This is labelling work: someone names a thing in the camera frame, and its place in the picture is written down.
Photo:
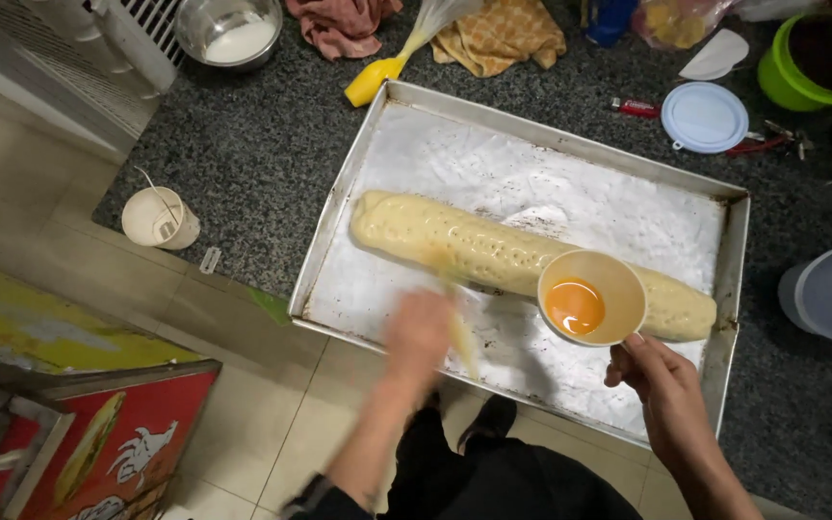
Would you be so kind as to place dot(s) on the person's left hand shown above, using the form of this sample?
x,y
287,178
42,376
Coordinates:
x,y
417,334

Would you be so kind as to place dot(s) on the person's right hand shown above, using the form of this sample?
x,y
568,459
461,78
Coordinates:
x,y
653,381

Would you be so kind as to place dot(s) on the pastry brush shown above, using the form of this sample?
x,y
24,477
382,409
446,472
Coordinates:
x,y
459,325

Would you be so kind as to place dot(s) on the beige cup of egg wash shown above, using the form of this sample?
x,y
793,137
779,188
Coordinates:
x,y
592,297

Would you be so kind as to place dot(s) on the egg wash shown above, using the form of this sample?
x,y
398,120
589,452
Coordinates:
x,y
575,306

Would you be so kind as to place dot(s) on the long dough roll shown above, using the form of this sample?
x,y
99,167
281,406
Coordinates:
x,y
492,253

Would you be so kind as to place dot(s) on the person's black shoe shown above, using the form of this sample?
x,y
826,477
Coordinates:
x,y
488,422

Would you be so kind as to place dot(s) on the metal baking tray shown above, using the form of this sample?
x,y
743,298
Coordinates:
x,y
510,253

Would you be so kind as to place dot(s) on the person's black trousers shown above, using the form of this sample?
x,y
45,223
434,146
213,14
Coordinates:
x,y
495,477

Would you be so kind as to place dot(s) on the white parchment sheet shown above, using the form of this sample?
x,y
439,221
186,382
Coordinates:
x,y
531,188

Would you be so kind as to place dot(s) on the razor blade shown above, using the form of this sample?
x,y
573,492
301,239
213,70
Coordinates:
x,y
209,261

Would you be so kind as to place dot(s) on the white round plastic lid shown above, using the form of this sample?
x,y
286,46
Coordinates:
x,y
704,117

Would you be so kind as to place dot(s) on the piping bag with yellow filling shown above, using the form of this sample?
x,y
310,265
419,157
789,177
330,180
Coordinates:
x,y
394,61

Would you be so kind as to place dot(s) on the red lighter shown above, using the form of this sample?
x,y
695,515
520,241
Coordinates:
x,y
635,107

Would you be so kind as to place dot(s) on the white paper cup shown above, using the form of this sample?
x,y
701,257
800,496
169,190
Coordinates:
x,y
156,218

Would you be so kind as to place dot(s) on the yellow checked cloth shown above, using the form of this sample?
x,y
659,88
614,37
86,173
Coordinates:
x,y
497,36

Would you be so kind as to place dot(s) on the pink cloth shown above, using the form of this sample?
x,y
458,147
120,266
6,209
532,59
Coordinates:
x,y
340,27

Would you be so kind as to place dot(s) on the white plastic scraper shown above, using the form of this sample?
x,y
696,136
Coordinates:
x,y
714,56

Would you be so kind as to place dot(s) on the steel bowl with white powder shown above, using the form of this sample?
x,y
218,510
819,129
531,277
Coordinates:
x,y
229,31

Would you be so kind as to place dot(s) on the green plastic bucket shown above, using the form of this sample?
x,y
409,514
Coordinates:
x,y
817,61

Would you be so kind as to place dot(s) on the clear bag of yellow food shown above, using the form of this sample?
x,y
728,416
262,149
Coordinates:
x,y
676,22

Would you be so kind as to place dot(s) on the red and yellow signboard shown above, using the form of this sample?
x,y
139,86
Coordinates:
x,y
62,404

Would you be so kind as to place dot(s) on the blue packet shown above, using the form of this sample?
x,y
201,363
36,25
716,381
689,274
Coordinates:
x,y
609,20

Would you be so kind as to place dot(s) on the white rack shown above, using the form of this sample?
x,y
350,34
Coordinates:
x,y
62,58

